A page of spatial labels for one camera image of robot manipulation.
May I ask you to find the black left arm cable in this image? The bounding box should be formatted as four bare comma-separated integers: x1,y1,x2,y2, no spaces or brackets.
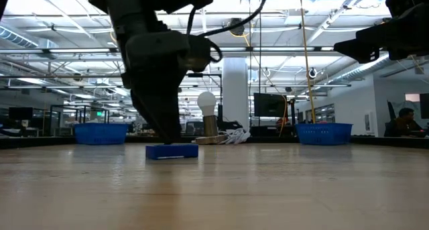
186,0,268,64

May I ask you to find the white building pillar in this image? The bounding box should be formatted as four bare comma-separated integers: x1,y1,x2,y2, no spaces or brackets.
222,58,250,130

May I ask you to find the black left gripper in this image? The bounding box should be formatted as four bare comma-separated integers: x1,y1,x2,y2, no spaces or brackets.
121,31,190,144

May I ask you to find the white lamp cable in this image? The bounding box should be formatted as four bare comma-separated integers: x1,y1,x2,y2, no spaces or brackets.
219,128,252,146

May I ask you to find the person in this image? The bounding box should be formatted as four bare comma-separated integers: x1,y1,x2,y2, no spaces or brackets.
383,107,427,138

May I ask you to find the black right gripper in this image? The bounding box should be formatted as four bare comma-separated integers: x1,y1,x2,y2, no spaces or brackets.
334,17,429,64

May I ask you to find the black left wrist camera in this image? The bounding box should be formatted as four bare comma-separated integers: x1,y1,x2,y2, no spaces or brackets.
186,34,212,73

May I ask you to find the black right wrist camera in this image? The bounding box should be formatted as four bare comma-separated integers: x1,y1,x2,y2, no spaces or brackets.
385,0,429,18

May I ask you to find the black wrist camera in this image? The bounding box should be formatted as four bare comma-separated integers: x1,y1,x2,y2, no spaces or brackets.
385,0,429,18
186,34,212,73

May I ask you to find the royal blue power adapter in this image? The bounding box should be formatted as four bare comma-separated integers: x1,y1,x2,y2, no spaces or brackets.
145,143,200,161

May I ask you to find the blue plastic basket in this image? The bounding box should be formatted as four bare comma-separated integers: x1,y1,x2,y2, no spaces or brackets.
295,123,354,146
74,123,129,146

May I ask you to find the brass desk lamp white bulb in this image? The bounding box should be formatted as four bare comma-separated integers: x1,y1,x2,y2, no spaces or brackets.
194,91,229,146

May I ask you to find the black background monitor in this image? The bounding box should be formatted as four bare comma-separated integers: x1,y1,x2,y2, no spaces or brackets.
253,93,288,118

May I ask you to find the black background frame stand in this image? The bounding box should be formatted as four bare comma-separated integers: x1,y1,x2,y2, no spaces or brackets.
186,72,223,130

